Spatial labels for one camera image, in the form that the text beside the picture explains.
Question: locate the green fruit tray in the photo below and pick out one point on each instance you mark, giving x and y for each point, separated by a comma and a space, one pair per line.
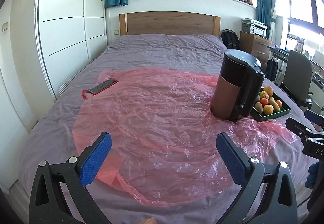
284, 110

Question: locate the yellow-red apple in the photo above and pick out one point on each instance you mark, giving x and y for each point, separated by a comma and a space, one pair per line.
269, 90

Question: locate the wooden headboard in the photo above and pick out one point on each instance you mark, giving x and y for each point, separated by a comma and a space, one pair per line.
168, 22

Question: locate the pink plastic sheet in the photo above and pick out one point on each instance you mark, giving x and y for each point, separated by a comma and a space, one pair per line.
164, 135

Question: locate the black backpack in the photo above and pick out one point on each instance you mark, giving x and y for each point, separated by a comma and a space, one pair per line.
230, 39

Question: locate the smartphone in red case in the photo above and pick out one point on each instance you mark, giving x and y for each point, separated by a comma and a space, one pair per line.
99, 88

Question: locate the dark shopping bag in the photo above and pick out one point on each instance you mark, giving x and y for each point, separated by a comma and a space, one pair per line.
271, 70

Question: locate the right teal curtain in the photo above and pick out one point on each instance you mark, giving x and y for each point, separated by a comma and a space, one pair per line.
265, 13

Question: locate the black copper electric kettle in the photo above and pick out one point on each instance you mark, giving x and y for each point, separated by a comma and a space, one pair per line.
238, 85

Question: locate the yellow banana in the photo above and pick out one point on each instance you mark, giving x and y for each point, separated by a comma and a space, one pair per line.
274, 104

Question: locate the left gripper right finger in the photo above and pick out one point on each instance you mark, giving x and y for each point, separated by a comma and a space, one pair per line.
278, 204

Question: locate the white sliding wardrobe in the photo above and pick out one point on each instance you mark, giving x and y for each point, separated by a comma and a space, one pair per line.
72, 33

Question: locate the desk with clutter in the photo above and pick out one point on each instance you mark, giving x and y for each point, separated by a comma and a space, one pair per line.
317, 78

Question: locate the pale orange grapefruit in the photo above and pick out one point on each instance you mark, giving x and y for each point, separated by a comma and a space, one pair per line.
268, 109

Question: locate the grey office chair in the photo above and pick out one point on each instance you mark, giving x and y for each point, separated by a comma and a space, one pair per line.
297, 79

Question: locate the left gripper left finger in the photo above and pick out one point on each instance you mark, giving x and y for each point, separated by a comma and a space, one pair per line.
47, 201

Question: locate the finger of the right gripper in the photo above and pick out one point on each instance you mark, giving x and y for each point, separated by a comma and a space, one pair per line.
314, 117
303, 132

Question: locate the white printer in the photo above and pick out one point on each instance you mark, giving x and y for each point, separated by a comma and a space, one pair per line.
252, 26

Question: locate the peeled-looking yellow mandarin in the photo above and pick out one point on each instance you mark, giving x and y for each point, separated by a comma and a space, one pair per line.
264, 95

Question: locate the wooden drawer cabinet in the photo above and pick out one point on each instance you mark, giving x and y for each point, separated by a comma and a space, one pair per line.
256, 46

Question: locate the large brown kiwi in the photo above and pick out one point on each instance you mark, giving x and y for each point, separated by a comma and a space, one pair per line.
259, 107

